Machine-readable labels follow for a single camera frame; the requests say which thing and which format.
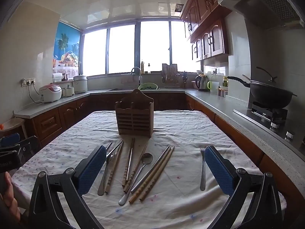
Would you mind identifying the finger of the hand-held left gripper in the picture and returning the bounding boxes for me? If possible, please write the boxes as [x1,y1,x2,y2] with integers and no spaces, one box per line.
[0,133,21,149]
[14,135,39,167]

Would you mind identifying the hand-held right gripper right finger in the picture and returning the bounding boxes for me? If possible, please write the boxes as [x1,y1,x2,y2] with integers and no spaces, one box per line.
[205,145,286,229]

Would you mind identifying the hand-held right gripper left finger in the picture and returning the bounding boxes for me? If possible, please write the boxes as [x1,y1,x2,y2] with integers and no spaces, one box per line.
[22,145,107,229]

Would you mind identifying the dark brown wooden chopstick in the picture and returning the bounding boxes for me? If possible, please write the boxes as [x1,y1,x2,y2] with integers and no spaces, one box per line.
[121,138,134,188]

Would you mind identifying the light bamboo chopstick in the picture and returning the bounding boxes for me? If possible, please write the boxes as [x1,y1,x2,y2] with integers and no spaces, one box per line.
[129,147,172,204]
[139,146,175,202]

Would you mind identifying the wooden utensil holder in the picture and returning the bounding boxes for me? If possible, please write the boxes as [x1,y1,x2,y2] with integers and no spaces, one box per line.
[115,89,155,138]

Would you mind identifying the person's left hand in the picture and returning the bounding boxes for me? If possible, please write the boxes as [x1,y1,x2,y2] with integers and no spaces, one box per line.
[0,171,21,220]

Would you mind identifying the plastic stool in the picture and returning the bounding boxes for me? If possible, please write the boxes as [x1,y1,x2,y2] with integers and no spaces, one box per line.
[0,118,26,140]

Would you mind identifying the brown carved wooden chopstick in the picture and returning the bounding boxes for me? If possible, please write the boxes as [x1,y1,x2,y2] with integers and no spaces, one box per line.
[123,141,149,194]
[105,141,124,195]

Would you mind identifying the lower wooden cabinets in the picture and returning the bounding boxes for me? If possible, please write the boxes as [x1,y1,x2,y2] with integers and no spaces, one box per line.
[24,92,301,210]

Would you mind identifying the wooden cabinets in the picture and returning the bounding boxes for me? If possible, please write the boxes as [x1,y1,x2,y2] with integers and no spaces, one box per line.
[180,0,233,62]
[24,92,301,210]

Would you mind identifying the metal spoon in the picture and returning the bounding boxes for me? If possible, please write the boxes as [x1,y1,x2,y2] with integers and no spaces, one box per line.
[118,153,153,206]

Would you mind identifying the white dotted tablecloth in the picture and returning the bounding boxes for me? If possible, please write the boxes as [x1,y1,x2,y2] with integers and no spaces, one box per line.
[11,110,286,229]

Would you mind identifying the red white rice cooker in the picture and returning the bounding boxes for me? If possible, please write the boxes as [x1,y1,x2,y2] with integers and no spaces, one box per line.
[39,85,62,103]

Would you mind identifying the long metal chopstick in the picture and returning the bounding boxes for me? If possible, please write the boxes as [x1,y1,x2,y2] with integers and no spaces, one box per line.
[131,145,170,194]

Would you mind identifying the grey speckled countertop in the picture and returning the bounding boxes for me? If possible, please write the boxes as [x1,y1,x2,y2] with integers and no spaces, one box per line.
[14,87,305,196]

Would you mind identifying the small white cooker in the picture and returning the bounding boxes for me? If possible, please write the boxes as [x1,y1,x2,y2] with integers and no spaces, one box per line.
[62,86,75,98]

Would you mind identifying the gas stove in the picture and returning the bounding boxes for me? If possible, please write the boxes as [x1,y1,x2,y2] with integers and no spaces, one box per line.
[234,101,305,148]

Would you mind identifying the large white cooker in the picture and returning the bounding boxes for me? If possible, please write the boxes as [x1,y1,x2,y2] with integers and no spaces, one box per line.
[73,75,88,94]

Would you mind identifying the kitchen sink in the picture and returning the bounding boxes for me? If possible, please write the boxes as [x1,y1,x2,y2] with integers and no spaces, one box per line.
[106,87,162,92]

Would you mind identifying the black wok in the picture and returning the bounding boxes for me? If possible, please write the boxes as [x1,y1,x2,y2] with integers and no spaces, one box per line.
[227,66,298,109]

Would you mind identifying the steel electric kettle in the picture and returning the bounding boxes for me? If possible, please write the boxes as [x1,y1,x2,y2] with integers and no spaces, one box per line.
[195,74,209,91]

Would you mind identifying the green colander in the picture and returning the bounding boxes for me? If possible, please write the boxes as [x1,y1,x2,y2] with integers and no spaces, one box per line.
[138,83,159,91]

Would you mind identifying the dish rack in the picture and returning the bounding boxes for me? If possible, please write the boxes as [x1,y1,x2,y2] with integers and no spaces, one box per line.
[161,67,181,88]

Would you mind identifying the chrome faucet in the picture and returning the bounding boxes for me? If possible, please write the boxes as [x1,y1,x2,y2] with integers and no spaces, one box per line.
[131,67,143,89]

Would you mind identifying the fruit print window blind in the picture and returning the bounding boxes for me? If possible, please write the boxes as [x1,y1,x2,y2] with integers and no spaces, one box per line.
[53,21,83,75]

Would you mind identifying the wooden cutting board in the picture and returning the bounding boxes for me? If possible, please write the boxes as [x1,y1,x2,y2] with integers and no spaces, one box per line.
[162,63,178,77]

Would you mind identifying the kitchen window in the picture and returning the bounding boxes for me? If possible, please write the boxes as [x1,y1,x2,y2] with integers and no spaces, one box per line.
[81,20,203,77]

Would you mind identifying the upper wooden cabinets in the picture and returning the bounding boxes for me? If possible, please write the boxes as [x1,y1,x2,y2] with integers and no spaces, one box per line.
[180,0,233,62]

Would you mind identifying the range hood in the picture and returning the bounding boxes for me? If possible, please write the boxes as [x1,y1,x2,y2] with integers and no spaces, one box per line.
[217,0,303,30]

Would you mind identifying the black power cable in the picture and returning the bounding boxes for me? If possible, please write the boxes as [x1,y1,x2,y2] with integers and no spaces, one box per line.
[27,83,44,104]

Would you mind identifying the wall socket strip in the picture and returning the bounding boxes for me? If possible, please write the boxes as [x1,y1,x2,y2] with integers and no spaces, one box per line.
[21,77,36,87]

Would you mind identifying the white pitcher green handle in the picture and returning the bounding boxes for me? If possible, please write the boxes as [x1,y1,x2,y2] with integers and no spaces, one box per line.
[207,81,220,93]

